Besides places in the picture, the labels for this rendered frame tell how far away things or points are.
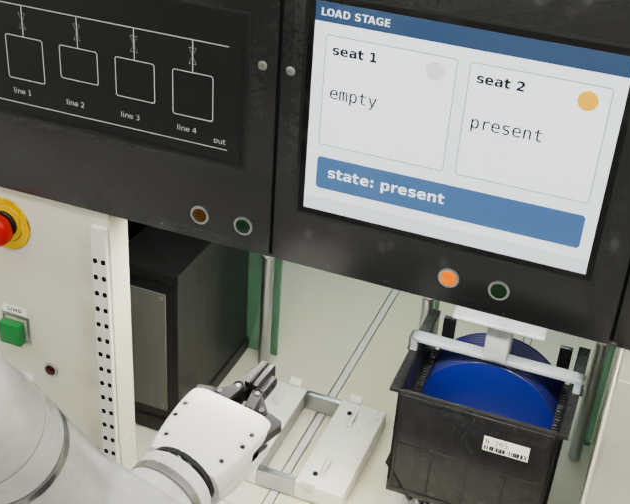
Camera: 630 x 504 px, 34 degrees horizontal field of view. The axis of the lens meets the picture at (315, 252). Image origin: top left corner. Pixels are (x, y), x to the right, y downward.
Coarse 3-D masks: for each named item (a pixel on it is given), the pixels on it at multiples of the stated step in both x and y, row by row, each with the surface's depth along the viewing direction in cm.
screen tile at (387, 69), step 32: (352, 64) 93; (384, 64) 92; (416, 64) 91; (448, 64) 90; (416, 96) 92; (448, 96) 91; (320, 128) 98; (352, 128) 96; (384, 128) 95; (416, 128) 94; (416, 160) 96
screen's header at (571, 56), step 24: (360, 24) 91; (384, 24) 90; (408, 24) 90; (432, 24) 89; (480, 48) 88; (504, 48) 87; (528, 48) 87; (552, 48) 86; (576, 48) 85; (624, 72) 85
